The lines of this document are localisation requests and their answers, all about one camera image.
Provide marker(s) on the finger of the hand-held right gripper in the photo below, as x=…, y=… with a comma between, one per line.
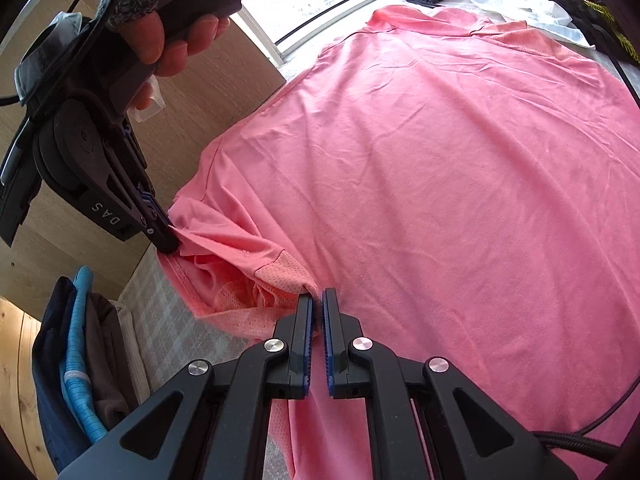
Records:
x=125, y=210
x=137, y=170

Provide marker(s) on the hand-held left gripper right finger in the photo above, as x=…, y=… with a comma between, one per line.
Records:
x=327, y=345

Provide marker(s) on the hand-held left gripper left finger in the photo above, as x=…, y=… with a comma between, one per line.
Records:
x=310, y=340

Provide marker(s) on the pink t-shirt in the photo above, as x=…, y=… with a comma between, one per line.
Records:
x=425, y=185

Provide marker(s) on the person's right hand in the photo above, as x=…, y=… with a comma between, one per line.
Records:
x=142, y=35

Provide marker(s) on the clear plastic tab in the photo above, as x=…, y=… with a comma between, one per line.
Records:
x=155, y=102

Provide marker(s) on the light wooden board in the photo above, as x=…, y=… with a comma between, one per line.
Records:
x=200, y=100

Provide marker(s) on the beige folded garment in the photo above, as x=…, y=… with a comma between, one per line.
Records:
x=131, y=345

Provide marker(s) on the brown folded garment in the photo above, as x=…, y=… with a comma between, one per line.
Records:
x=107, y=360

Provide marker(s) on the navy folded garment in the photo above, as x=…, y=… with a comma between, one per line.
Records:
x=50, y=360

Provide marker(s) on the white collared shirt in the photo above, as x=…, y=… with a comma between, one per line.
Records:
x=560, y=25

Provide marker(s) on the black garment with yellow stripes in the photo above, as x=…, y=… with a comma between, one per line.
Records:
x=612, y=22

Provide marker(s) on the white window frame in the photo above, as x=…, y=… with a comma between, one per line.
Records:
x=265, y=40

